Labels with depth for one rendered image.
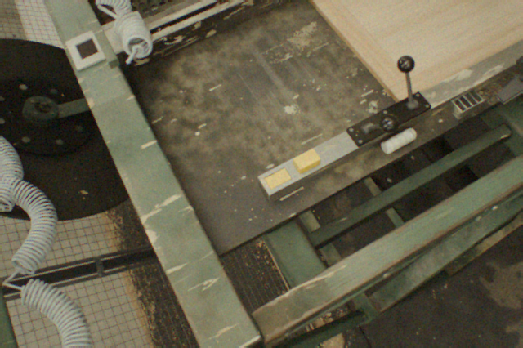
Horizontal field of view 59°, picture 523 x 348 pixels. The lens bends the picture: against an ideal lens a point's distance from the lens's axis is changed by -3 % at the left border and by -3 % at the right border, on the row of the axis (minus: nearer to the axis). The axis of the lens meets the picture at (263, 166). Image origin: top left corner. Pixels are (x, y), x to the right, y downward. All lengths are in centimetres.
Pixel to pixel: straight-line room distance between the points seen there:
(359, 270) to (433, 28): 68
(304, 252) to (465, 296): 180
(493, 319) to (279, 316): 193
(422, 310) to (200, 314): 215
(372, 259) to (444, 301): 189
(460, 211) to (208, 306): 52
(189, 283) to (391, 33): 80
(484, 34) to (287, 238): 73
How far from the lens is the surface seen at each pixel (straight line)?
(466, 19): 137
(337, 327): 184
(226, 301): 86
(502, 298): 266
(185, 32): 125
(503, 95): 100
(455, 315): 280
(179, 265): 89
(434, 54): 127
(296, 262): 101
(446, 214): 100
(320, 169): 102
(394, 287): 195
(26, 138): 159
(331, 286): 91
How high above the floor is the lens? 233
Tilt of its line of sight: 42 degrees down
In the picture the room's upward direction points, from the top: 98 degrees counter-clockwise
